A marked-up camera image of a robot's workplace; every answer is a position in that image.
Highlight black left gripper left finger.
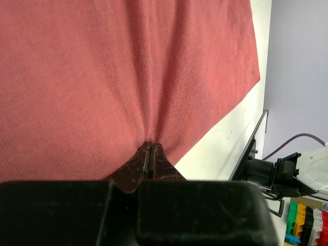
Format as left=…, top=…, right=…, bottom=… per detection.
left=110, top=142, right=150, bottom=193

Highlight red t shirt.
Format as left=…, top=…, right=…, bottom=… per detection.
left=1, top=1, right=260, bottom=181

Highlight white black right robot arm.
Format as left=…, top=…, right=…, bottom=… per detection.
left=243, top=146, right=327, bottom=200

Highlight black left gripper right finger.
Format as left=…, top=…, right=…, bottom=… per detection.
left=151, top=143, right=186, bottom=181

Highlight coloured storage bins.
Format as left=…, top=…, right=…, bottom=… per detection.
left=284, top=201, right=327, bottom=246

